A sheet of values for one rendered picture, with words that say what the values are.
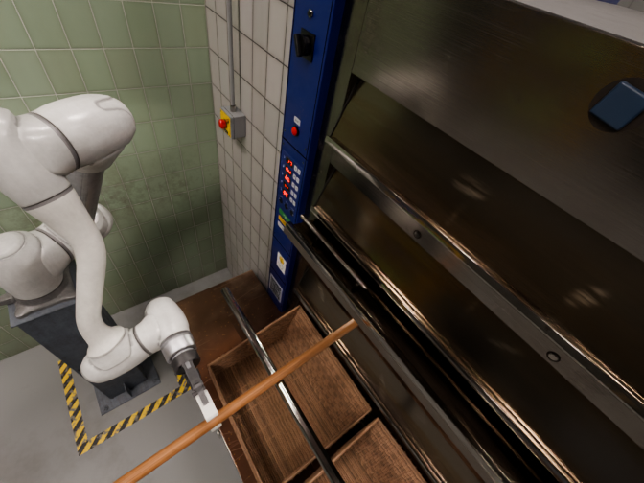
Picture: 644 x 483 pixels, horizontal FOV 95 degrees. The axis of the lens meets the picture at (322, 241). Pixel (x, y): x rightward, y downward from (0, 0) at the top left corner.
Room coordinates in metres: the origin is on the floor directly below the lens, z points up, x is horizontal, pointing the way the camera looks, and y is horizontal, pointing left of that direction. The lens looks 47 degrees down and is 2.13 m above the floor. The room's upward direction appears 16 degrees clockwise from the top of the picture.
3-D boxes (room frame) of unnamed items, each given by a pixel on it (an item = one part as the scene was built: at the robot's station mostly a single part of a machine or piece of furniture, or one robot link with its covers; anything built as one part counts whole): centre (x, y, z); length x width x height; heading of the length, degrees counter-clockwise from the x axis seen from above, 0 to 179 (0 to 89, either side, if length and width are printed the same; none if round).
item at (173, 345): (0.29, 0.32, 1.19); 0.09 x 0.06 x 0.09; 139
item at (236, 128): (1.17, 0.52, 1.46); 0.10 x 0.07 x 0.10; 48
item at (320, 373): (0.39, -0.02, 0.72); 0.56 x 0.49 x 0.28; 47
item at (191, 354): (0.25, 0.27, 1.19); 0.09 x 0.07 x 0.08; 49
